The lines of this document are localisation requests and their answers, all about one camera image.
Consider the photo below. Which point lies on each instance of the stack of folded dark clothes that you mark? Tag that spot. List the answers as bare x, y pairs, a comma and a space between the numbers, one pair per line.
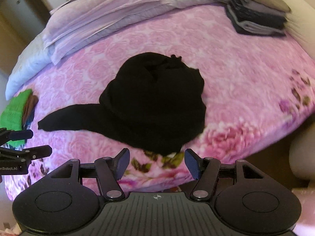
252, 18

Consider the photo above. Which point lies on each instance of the folded lilac quilt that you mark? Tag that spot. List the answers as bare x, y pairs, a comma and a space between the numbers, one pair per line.
74, 22

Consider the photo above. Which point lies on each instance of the green folded cloth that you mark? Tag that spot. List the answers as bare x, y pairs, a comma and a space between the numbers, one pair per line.
11, 117

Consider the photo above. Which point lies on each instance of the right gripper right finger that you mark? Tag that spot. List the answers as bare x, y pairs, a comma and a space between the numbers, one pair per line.
205, 171

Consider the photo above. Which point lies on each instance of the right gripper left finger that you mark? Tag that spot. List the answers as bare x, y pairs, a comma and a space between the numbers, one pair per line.
109, 171

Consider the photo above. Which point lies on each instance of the black garment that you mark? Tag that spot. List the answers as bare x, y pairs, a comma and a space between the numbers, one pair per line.
154, 103

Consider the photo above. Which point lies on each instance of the pink rose blanket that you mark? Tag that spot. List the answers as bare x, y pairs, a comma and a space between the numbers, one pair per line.
257, 89

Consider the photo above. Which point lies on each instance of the brown folded cloth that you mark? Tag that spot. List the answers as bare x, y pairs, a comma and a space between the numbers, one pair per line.
30, 104

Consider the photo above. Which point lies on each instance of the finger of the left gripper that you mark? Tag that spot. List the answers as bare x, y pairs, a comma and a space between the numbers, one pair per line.
11, 135
35, 152

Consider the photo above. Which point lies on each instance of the light blue pillow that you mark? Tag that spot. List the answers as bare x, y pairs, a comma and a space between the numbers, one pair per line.
30, 62

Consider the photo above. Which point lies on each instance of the beige stool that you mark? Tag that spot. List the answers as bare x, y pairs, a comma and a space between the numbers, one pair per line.
301, 156

